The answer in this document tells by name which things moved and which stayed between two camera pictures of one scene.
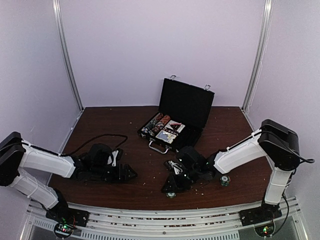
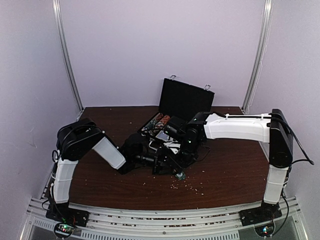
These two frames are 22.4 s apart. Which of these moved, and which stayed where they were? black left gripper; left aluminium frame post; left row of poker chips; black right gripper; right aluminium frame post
Moved: black left gripper; black right gripper
Stayed: left row of poker chips; left aluminium frame post; right aluminium frame post
